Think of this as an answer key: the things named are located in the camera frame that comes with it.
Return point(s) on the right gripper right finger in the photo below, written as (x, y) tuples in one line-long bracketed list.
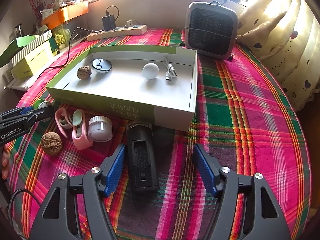
[(261, 216)]

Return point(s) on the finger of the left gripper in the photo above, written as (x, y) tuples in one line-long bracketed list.
[(37, 114), (26, 110)]

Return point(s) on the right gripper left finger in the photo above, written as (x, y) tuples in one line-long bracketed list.
[(58, 216)]

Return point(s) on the green white spool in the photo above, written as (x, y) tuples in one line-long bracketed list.
[(40, 103)]

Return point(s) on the brown walnut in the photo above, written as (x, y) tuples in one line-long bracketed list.
[(84, 72), (51, 143)]

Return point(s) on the white round cap jar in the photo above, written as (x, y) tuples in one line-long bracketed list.
[(100, 129)]

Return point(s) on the black round disc gadget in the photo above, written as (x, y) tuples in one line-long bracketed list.
[(101, 65)]

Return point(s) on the black rectangular device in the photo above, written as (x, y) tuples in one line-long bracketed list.
[(141, 157)]

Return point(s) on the white ball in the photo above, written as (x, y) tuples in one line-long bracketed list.
[(150, 71)]

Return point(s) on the person's left hand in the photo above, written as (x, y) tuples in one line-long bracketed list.
[(5, 163)]

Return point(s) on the pink oval clip case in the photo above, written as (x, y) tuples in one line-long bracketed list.
[(63, 121)]

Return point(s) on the white side shelf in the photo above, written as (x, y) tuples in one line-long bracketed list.
[(26, 83)]

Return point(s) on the yellow green box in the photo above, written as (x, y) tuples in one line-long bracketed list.
[(26, 65)]

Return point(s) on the pink case with green lid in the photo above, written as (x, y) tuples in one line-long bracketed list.
[(79, 134)]

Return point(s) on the green open box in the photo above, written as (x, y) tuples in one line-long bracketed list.
[(14, 47)]

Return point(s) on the striped white box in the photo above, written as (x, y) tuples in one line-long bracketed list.
[(30, 47)]

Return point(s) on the yellow green bottle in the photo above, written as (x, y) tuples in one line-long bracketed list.
[(61, 36)]

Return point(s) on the orange storage bin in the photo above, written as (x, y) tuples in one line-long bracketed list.
[(65, 14)]

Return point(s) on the black charger adapter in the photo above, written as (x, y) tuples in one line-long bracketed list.
[(109, 22)]

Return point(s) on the green white cardboard tray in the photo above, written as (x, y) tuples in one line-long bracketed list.
[(168, 101)]

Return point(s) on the beige power strip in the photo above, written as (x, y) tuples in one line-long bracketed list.
[(119, 31)]

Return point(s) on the grey small fan heater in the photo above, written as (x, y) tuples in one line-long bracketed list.
[(211, 29)]

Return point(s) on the cream heart pattern curtain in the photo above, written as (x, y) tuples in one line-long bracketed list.
[(284, 36)]

